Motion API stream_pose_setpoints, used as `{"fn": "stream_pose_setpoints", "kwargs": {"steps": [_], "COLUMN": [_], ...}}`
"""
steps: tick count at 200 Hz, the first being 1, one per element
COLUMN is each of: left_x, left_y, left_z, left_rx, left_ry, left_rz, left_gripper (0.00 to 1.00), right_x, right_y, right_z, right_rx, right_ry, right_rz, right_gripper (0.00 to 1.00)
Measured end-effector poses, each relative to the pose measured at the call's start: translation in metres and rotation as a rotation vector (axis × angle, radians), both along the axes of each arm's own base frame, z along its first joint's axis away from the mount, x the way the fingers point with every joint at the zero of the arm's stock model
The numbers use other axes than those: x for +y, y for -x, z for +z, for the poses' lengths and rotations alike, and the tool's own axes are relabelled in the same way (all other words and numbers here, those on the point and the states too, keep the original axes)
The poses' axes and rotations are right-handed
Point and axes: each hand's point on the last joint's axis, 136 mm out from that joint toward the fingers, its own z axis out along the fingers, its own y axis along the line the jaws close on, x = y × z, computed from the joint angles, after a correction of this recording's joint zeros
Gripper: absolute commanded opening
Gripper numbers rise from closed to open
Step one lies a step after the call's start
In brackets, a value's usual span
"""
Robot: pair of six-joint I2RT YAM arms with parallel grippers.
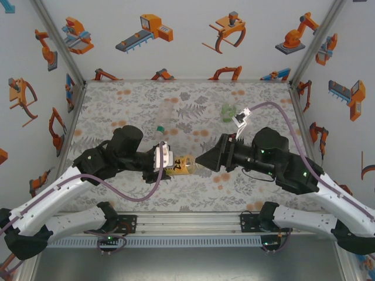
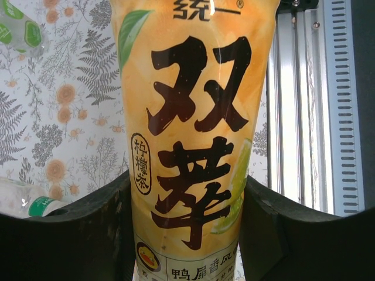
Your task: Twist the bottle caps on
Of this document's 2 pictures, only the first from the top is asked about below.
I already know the yellow label tea bottle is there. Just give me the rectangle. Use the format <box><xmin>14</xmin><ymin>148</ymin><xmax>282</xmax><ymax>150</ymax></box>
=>
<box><xmin>172</xmin><ymin>155</ymin><xmax>196</xmax><ymax>176</ymax></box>

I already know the green label plastic bottle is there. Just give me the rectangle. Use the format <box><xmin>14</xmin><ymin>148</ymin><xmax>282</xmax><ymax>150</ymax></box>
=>
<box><xmin>220</xmin><ymin>102</ymin><xmax>238</xmax><ymax>124</ymax></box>

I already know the clear plastic bottle green band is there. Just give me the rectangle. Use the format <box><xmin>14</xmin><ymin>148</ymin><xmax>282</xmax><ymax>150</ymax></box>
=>
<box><xmin>154</xmin><ymin>98</ymin><xmax>173</xmax><ymax>141</ymax></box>

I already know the floral patterned table cover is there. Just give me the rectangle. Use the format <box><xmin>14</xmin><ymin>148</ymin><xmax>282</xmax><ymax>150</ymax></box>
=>
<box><xmin>48</xmin><ymin>81</ymin><xmax>332</xmax><ymax>213</ymax></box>

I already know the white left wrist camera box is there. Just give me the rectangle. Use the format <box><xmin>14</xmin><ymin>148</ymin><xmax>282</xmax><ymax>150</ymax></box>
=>
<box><xmin>154</xmin><ymin>141</ymin><xmax>175</xmax><ymax>171</ymax></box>

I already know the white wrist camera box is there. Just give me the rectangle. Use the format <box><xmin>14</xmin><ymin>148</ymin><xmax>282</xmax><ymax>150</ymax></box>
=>
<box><xmin>233</xmin><ymin>107</ymin><xmax>253</xmax><ymax>139</ymax></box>
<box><xmin>154</xmin><ymin>141</ymin><xmax>175</xmax><ymax>171</ymax></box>

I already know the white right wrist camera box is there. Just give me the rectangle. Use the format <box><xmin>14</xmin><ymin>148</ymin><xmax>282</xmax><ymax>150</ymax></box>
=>
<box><xmin>233</xmin><ymin>107</ymin><xmax>253</xmax><ymax>139</ymax></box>

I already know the aluminium table side rail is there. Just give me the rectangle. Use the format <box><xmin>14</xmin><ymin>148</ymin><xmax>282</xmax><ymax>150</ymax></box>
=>
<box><xmin>288</xmin><ymin>83</ymin><xmax>319</xmax><ymax>169</ymax></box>
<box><xmin>50</xmin><ymin>81</ymin><xmax>88</xmax><ymax>188</ymax></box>

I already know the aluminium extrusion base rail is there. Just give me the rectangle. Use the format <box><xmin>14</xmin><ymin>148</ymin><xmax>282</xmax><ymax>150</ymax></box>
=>
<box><xmin>46</xmin><ymin>212</ymin><xmax>335</xmax><ymax>237</ymax></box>

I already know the grey slotted cable duct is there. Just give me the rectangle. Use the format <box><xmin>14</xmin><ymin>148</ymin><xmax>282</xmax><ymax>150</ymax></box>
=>
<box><xmin>46</xmin><ymin>236</ymin><xmax>262</xmax><ymax>249</ymax></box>

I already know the aluminium table end rail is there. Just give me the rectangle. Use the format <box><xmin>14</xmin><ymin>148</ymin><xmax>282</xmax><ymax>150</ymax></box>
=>
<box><xmin>84</xmin><ymin>78</ymin><xmax>292</xmax><ymax>83</ymax></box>

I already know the aluminium frame post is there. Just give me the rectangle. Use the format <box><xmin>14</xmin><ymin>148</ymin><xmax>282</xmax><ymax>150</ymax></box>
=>
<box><xmin>29</xmin><ymin>0</ymin><xmax>87</xmax><ymax>85</ymax></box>
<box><xmin>288</xmin><ymin>0</ymin><xmax>348</xmax><ymax>87</ymax></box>

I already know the aluminium frame leg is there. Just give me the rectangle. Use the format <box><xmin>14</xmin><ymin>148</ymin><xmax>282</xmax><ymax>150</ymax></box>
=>
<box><xmin>336</xmin><ymin>253</ymin><xmax>360</xmax><ymax>281</ymax></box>
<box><xmin>17</xmin><ymin>256</ymin><xmax>40</xmax><ymax>281</ymax></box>

